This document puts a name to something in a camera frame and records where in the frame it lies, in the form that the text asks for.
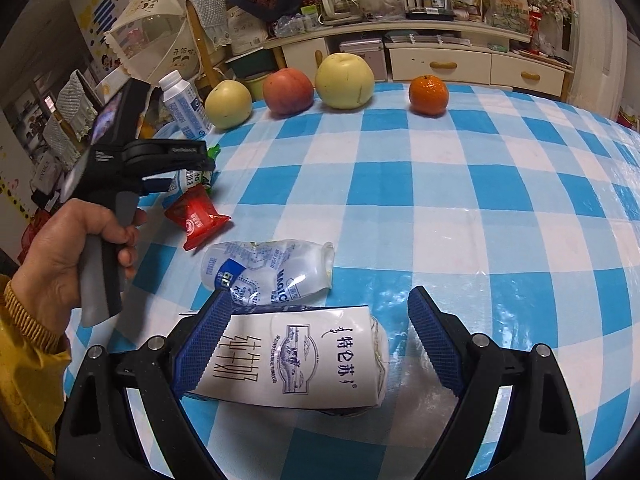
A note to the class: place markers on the white curtain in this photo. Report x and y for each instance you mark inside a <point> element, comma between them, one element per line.
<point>600,35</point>

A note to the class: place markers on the blue checked tablecloth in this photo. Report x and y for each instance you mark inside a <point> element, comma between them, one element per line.
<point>450,210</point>

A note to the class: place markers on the red snack wrapper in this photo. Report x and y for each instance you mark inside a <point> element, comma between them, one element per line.
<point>197,215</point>

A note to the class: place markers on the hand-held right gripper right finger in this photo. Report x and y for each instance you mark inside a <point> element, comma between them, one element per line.
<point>435,340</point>

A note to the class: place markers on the white printed sack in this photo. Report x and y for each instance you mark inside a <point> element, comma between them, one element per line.
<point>247,30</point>

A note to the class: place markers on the wall poster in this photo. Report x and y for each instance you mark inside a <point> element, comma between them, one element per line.
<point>105,10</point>

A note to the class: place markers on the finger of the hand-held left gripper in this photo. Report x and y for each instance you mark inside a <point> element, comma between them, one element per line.
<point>157,185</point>
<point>170,155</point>

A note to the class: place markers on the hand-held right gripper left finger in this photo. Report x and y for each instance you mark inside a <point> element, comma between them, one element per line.
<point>202,340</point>

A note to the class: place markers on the cream cabinet drawer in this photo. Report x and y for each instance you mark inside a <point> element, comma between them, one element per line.
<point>440,62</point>
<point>530,77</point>

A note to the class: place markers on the red ornament doll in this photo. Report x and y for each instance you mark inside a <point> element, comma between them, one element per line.
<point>536,30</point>

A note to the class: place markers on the white electric kettle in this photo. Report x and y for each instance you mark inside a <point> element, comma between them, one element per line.
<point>339,5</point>

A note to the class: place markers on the cream television cabinet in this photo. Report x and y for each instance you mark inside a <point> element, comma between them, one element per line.
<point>300,55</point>

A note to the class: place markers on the person's left hand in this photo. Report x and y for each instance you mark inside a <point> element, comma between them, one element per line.
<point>55,255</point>

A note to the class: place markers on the white milk carton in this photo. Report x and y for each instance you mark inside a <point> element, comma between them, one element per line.
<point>300,355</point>

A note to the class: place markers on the green plastic basin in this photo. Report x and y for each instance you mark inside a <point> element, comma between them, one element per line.
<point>250,72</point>

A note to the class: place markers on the white blue drink bottle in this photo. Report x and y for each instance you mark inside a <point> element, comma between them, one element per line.
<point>187,105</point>

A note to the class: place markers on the wooden chair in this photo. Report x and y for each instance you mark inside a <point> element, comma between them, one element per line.
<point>197,55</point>

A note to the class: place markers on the cream printed cloth cover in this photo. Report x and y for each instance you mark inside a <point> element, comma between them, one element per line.
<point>150,10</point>

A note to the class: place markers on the pack of small bottles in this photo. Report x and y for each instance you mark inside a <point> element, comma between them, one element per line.
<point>297,24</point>

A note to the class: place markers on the crushed clear plastic bottle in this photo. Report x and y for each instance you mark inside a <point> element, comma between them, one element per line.
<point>280,265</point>

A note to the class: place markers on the red apple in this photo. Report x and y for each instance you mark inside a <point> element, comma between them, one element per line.
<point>288,92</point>

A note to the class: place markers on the silver metal case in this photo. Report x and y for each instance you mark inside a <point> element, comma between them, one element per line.
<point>362,57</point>

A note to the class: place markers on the person's left forearm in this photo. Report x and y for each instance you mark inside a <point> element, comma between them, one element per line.
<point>30,375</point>

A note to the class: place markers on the black tray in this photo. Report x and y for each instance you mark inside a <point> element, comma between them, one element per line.
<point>430,14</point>

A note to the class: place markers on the printed shopping bag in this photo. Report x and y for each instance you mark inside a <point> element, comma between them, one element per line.
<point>507,5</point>

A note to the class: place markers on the white green blue packet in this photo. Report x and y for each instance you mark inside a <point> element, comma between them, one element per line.
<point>190,180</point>

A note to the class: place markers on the orange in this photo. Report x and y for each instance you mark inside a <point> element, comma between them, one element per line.
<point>428,96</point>

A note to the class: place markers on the yellow pear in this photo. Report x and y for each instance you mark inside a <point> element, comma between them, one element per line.
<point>345,81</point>
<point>228,105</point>

